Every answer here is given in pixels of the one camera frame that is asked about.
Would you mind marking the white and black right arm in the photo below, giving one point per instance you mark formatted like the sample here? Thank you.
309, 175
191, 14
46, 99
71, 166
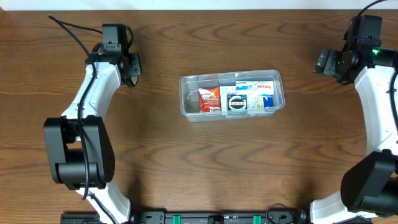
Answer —
368, 189

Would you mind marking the white blue Panadol box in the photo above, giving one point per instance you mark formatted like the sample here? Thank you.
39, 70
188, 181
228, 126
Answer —
255, 88

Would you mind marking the black mounting rail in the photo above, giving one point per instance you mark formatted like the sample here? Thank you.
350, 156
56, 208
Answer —
274, 216

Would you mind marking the grey wrist camera, left arm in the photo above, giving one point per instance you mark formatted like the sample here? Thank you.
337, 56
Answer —
114, 38

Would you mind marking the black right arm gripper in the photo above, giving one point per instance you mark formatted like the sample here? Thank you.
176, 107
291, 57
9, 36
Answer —
324, 62

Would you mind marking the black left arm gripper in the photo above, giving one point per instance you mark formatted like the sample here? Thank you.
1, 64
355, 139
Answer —
137, 62

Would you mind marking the red Panadol ActiFast box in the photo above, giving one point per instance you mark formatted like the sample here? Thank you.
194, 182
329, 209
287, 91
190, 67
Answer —
209, 99

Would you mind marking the white blue medicine box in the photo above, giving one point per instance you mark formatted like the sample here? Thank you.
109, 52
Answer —
254, 102

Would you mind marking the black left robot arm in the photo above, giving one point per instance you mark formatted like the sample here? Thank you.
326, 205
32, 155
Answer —
79, 150

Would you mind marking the dark bottle with white cap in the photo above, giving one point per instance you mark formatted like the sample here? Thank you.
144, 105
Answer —
131, 82

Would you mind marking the green Zam-Buk tin box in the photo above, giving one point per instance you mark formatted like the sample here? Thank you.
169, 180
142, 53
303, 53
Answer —
236, 102

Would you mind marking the clear plastic container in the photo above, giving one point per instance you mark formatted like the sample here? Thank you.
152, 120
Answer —
189, 96

